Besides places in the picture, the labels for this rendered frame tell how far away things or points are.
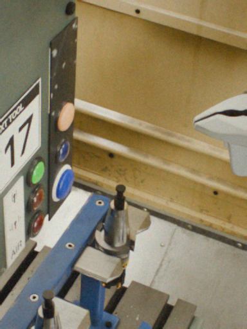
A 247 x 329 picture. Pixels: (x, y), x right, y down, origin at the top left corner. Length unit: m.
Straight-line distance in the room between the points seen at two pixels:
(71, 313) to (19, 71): 0.59
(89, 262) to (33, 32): 0.64
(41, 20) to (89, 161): 1.18
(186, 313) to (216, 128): 0.88
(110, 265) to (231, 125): 0.53
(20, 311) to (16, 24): 0.62
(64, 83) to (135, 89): 0.91
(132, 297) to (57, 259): 0.40
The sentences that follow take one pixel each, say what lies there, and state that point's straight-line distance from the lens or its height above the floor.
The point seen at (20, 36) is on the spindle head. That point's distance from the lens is 0.55.
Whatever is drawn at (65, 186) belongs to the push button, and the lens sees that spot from 0.70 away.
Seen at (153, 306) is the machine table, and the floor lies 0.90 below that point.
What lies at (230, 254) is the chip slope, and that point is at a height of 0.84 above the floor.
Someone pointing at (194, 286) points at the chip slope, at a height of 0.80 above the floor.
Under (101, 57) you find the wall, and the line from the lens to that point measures 1.54.
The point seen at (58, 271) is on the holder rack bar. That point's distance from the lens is 1.13.
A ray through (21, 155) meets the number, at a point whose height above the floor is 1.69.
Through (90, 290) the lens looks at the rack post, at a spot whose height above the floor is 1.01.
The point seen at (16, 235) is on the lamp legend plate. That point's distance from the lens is 0.66.
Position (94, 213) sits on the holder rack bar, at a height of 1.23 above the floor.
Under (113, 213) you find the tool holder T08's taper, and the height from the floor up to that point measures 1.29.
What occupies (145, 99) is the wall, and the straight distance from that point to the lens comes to 1.55.
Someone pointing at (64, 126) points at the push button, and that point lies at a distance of 0.65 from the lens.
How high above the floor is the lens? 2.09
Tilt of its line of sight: 42 degrees down
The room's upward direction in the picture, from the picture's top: 5 degrees clockwise
